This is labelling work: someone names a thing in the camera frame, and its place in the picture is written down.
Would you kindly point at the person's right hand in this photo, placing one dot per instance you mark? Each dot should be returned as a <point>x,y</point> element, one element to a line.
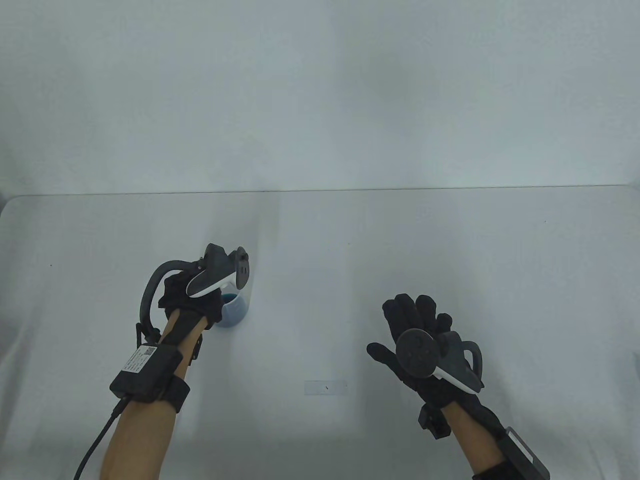
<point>415,315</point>

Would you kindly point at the person's left hand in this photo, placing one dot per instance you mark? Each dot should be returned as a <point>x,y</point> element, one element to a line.
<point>175,295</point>

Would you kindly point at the clear beaker blue dye solution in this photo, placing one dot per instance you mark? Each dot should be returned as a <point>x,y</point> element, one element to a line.
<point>236,311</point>

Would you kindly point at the clear glass slide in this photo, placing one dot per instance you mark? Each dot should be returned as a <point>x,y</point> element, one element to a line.
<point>317,388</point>

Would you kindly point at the person's right forearm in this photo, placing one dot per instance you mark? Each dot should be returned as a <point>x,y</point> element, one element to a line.
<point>477,440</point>

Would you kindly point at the person's left forearm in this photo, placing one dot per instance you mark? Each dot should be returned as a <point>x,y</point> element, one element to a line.
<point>145,440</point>

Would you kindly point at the grey right hand controller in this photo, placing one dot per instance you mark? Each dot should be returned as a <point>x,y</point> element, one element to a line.
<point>419,352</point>

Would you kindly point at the grey hand controller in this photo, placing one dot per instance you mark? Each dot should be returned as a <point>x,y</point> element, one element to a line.
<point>215,270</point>
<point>419,352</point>

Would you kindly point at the grey left hand controller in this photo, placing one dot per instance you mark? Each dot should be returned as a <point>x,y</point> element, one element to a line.
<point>215,270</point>

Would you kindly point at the black left wrist sensor box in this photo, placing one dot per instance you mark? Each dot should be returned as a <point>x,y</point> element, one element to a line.
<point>145,372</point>

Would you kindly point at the black wrist sensor box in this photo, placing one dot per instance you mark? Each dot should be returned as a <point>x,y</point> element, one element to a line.
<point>145,372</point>
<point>525,450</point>

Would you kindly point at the black right wrist sensor box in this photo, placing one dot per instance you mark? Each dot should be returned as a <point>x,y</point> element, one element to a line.
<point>525,450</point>

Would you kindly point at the black left wrist camera block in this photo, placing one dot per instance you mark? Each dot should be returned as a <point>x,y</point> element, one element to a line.
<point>196,346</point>

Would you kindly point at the black wrist camera block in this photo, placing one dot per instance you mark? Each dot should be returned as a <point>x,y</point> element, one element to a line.
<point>434,422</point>
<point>196,346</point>

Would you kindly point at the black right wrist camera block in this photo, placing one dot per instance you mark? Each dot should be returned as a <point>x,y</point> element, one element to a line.
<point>434,422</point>

